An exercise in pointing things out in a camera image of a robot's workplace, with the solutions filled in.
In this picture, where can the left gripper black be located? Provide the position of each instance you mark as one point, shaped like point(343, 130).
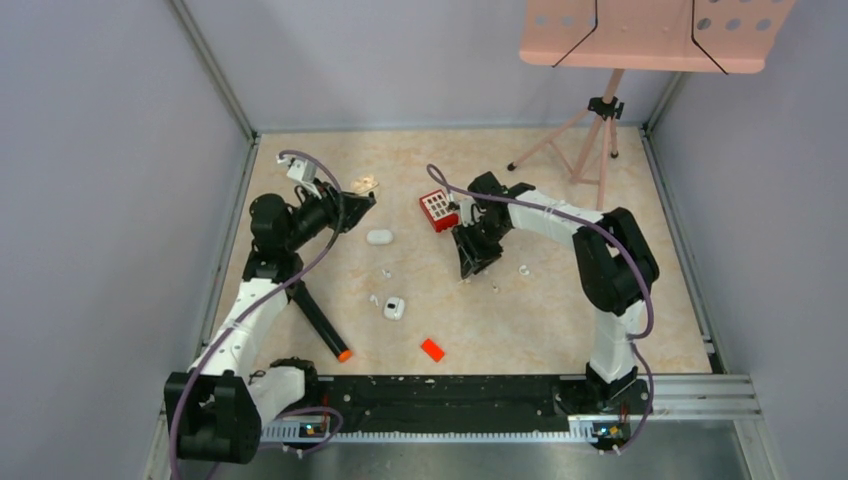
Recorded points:
point(327, 197)

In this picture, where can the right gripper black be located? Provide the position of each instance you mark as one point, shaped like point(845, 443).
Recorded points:
point(474, 258)

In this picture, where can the beige earbud case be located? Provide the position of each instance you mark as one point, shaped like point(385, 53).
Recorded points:
point(364, 184)

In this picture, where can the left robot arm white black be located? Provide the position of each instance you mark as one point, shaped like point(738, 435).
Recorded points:
point(215, 411)

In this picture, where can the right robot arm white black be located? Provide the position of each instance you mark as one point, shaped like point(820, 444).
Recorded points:
point(616, 267)

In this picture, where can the closed white earbud case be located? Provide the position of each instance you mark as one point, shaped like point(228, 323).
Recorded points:
point(379, 237)

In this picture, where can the open white earbud case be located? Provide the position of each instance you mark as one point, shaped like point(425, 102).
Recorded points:
point(394, 308)

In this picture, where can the red block with windows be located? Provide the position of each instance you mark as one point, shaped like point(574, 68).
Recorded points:
point(437, 209)

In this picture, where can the black marker orange cap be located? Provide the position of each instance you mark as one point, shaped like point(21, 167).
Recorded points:
point(320, 323)

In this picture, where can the small orange red block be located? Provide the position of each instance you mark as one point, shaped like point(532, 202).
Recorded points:
point(432, 350)

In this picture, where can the pink music stand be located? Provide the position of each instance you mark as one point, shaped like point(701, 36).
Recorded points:
point(690, 36)

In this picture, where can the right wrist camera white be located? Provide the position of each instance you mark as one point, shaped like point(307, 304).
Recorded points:
point(468, 211)

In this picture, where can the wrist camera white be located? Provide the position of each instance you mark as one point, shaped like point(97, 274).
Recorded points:
point(300, 170)
point(468, 211)

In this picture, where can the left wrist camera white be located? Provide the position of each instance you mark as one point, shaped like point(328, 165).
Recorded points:
point(300, 170)

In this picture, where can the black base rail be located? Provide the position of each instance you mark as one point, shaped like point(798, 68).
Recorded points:
point(469, 404)

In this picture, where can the grey cable duct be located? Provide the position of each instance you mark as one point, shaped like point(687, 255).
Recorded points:
point(290, 432)

